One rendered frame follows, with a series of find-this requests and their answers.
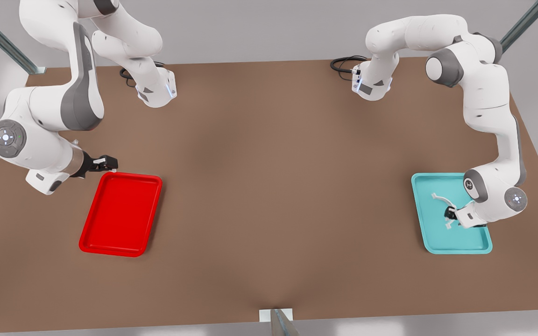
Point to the teal rectangular tray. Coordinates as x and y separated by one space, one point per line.
442 235

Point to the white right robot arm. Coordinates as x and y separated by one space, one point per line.
40 112

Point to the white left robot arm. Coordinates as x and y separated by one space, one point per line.
484 93

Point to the white drainage pipe clamp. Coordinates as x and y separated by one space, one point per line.
442 199

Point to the red rectangular tray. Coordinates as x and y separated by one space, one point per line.
122 213

